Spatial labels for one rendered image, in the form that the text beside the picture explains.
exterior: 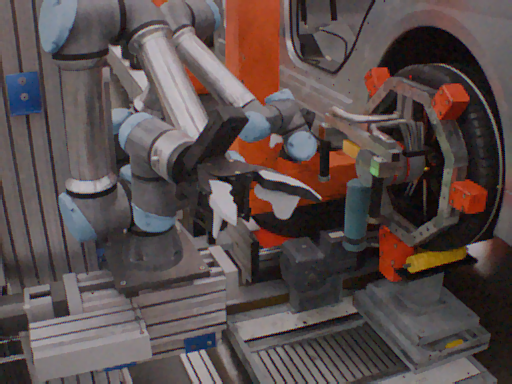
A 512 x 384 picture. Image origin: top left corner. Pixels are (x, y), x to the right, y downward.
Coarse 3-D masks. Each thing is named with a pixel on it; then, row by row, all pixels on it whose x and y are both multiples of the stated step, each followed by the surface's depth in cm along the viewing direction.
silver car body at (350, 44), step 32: (224, 0) 377; (288, 0) 278; (320, 0) 406; (352, 0) 415; (384, 0) 194; (416, 0) 173; (448, 0) 158; (480, 0) 145; (224, 32) 383; (288, 32) 285; (320, 32) 401; (352, 32) 394; (384, 32) 194; (480, 32) 148; (288, 64) 288; (320, 64) 363; (352, 64) 225; (320, 96) 252; (352, 96) 230
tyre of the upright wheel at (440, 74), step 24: (408, 72) 183; (432, 72) 170; (456, 72) 168; (480, 72) 171; (480, 120) 156; (480, 144) 155; (480, 168) 156; (504, 168) 158; (480, 216) 161; (432, 240) 184; (456, 240) 171; (480, 240) 180
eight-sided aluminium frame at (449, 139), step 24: (384, 96) 186; (408, 96) 172; (432, 96) 162; (432, 120) 162; (360, 144) 206; (456, 144) 159; (456, 168) 157; (384, 192) 204; (384, 216) 197; (456, 216) 164; (408, 240) 183
